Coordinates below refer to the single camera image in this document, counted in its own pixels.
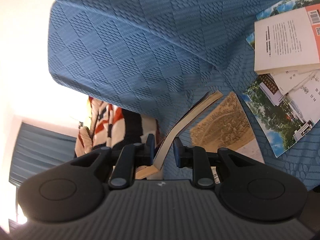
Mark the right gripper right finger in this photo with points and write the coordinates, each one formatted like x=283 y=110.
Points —
x=200 y=161

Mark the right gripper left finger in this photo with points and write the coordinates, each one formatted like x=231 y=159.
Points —
x=127 y=160

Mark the purple cover book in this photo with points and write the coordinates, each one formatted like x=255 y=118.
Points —
x=192 y=114

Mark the tan landscape cover book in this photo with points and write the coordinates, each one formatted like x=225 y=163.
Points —
x=227 y=126

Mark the photo cover booklet front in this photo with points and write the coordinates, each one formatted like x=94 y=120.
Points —
x=284 y=117

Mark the photo cover booklet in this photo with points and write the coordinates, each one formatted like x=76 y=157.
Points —
x=284 y=6
x=284 y=117

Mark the white booklet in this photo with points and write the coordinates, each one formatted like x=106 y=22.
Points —
x=292 y=80

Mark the white orange cover book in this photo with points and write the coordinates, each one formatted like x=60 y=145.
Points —
x=287 y=42

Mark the photo cover booklet back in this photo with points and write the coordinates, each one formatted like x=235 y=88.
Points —
x=284 y=6

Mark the blue curtain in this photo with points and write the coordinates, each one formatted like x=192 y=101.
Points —
x=37 y=150

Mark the blue textured sofa cover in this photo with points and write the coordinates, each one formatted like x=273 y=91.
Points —
x=158 y=57

